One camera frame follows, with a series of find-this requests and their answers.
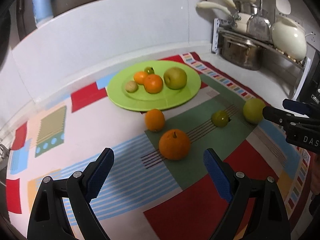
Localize light green apple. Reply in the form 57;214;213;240
242;98;266;124

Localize small green tomato fruit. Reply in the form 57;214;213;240
211;111;230;128

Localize large orange with stem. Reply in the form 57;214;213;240
158;129;191;160

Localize medium orange tangerine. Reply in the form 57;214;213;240
145;109;165;132

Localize small yellow-brown fruit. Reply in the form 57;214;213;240
125;80;138;93

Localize person's right hand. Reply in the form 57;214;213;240
310;170;320;195

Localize black appliance right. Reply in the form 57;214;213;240
298;50;320;106

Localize white ceramic pot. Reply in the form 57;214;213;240
271;15;313;62

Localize metal dish rack shelf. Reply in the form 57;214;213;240
212;18;311;101

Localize stainless steel pot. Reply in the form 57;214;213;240
221;34;263;70

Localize colourful patterned table mat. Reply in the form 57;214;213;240
7;53;311;239

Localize metal skimmer ladle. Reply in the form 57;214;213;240
246;0;271;42

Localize white rice paddle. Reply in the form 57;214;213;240
276;0;291;15

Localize steel lidded pot behind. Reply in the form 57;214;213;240
235;0;263;15

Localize brownish green pear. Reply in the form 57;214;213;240
163;67;187;89

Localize green round plate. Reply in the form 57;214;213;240
106;60;201;112

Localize small orange on plate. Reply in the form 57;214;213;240
133;71;148;85

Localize white blue pump bottle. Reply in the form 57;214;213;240
32;0;54;28

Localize cream-handled pan lower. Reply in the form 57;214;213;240
196;1;250;34

